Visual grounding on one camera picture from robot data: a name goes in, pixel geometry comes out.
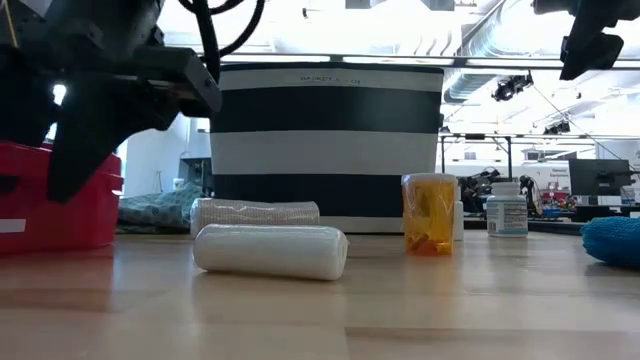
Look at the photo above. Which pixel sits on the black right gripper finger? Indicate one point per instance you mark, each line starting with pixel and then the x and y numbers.
pixel 590 50

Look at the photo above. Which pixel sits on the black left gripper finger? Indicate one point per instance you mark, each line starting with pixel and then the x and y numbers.
pixel 95 135
pixel 25 100

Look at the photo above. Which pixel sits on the red plastic first aid box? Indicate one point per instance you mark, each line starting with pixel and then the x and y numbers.
pixel 75 225

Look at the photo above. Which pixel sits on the knit white bandage roll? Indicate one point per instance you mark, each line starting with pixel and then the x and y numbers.
pixel 250 212

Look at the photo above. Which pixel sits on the white labelled pill bottle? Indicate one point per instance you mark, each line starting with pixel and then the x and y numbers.
pixel 507 212

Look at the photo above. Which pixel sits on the small plain white bottle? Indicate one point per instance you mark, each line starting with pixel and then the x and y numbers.
pixel 459 220

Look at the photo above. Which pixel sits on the navy white striped fabric basket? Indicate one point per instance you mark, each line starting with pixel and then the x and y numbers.
pixel 325 150

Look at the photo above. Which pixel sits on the overhead light bar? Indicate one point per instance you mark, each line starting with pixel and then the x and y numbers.
pixel 525 63

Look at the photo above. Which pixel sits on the black ceiling spotlight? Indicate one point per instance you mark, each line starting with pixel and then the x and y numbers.
pixel 510 87
pixel 557 128

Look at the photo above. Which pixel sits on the patterned grey-green cloth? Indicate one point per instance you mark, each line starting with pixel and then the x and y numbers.
pixel 155 210

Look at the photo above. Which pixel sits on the white background cup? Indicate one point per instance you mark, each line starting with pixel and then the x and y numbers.
pixel 178 184

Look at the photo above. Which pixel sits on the dark background cabinet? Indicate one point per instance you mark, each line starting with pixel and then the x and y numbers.
pixel 197 175

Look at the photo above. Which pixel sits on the black computer monitor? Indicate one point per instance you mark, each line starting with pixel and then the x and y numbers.
pixel 600 177

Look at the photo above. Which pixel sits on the black background robot arms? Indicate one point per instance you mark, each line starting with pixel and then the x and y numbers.
pixel 475 187

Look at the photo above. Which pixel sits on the dark background table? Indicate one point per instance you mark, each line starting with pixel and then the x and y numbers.
pixel 555 226

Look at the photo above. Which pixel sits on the blue mesh bandage roll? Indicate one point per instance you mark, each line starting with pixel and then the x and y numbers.
pixel 612 242

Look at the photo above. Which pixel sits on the smooth white bandage roll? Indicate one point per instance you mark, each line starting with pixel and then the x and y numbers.
pixel 270 252

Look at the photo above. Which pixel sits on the orange transparent pill bottle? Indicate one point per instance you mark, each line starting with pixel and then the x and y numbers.
pixel 429 215

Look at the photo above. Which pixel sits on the silver ceiling air duct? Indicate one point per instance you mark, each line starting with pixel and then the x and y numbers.
pixel 470 85

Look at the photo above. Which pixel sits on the black background rig frame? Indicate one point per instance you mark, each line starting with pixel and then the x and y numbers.
pixel 509 155

